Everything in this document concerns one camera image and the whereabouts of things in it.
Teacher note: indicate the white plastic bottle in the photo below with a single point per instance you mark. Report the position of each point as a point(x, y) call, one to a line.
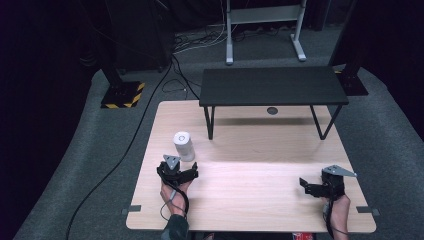
point(184, 146)

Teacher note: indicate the black stand with plain base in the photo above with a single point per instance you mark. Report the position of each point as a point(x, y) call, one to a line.
point(351, 80)

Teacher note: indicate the person's right hand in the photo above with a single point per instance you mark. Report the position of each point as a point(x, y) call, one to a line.
point(339, 213)

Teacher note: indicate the white metal stand frame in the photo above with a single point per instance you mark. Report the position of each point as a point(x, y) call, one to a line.
point(263, 15)

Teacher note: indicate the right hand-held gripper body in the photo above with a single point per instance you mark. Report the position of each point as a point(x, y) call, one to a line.
point(334, 181)

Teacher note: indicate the person's left hand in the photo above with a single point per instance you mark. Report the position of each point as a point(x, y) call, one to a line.
point(173, 200)

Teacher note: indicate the black low shelf table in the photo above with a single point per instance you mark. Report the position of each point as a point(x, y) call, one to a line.
point(271, 85)

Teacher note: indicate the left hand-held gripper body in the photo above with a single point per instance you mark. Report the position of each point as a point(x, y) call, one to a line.
point(172, 163)

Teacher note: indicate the black stand yellow-striped base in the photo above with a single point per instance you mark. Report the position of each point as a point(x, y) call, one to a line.
point(123, 95)

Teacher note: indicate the grey table edge bracket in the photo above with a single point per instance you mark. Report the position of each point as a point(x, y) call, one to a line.
point(366, 210)
point(131, 209)

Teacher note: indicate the round grey table grommet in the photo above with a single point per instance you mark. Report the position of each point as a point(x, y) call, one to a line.
point(272, 110)

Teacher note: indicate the large black box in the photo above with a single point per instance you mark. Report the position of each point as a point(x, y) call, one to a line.
point(140, 33)

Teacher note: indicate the red and white object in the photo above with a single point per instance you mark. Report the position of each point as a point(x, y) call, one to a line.
point(302, 236)

